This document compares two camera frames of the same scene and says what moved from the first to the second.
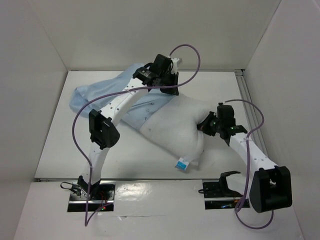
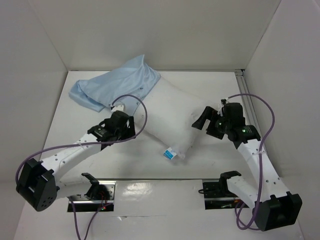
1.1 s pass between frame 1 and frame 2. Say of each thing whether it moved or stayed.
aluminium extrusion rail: stayed
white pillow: moved
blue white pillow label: moved
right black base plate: stayed
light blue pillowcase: moved
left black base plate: stayed
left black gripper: moved
